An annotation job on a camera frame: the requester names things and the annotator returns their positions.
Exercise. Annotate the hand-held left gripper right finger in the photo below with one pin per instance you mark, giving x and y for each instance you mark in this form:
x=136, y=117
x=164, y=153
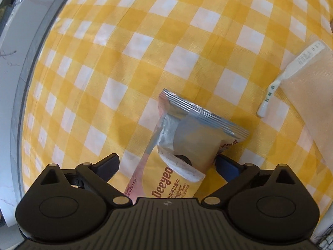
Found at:
x=226, y=165

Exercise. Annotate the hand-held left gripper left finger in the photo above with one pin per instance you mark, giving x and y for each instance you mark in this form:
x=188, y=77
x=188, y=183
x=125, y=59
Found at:
x=111, y=162

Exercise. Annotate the silver yellow wet wipes packet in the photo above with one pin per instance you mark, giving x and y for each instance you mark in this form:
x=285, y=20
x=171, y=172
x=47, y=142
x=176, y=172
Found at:
x=179, y=140

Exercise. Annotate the yellow checked tablecloth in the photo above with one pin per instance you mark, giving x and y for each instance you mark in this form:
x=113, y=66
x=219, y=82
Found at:
x=117, y=57

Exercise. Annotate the beige mesh bag white label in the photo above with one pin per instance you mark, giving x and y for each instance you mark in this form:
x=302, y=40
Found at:
x=312, y=88

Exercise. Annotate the white keyboard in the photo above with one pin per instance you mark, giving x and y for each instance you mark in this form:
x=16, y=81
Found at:
x=324, y=239

